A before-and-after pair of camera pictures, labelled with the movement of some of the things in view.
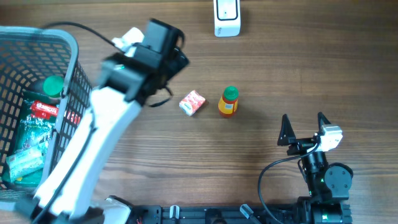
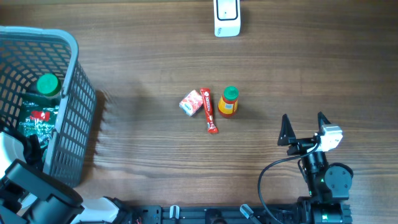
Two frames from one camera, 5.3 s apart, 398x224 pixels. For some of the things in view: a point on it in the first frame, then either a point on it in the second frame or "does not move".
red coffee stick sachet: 39,110 → 206,94
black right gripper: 287,137 does not move
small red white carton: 191,103 does not move
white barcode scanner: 227,18 does not move
